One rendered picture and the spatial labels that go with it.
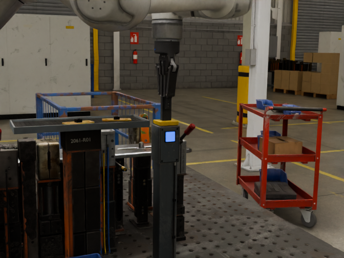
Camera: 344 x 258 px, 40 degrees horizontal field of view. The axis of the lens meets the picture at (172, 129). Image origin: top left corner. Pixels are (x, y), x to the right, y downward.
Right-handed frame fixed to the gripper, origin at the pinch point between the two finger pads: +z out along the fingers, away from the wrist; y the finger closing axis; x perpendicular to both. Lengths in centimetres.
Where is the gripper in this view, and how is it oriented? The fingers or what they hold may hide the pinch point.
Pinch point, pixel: (166, 108)
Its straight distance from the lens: 141.8
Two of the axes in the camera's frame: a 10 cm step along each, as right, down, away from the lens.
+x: -9.2, 0.5, -3.9
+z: -0.2, 9.9, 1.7
